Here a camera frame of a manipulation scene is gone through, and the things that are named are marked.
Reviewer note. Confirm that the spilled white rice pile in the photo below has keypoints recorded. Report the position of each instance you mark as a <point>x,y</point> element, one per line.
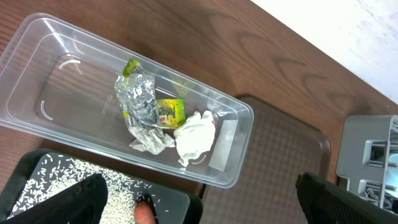
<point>56,172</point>

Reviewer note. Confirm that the brown serving tray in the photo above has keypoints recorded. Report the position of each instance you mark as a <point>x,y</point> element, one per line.
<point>280,149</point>

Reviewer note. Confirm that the orange carrot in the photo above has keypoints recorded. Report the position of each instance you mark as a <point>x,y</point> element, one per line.
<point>143,213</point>

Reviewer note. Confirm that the foil snack wrapper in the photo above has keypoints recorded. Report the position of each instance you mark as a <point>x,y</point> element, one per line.
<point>135,90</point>

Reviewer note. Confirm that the grey dishwasher rack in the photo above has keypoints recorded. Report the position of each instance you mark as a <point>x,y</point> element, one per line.
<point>367,144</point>

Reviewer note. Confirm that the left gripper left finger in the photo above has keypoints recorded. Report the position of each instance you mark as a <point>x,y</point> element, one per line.
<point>83,203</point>

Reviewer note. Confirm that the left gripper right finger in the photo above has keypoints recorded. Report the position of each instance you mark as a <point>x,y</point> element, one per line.
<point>323,202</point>

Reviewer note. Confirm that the white tissue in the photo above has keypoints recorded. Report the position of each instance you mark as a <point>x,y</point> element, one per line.
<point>195,136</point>
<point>153,141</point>

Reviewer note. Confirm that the clear plastic bin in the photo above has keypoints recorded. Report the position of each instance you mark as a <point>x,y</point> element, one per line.
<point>57,82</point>

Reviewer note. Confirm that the black plastic tray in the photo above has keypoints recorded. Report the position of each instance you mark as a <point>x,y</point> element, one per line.
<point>184,208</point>

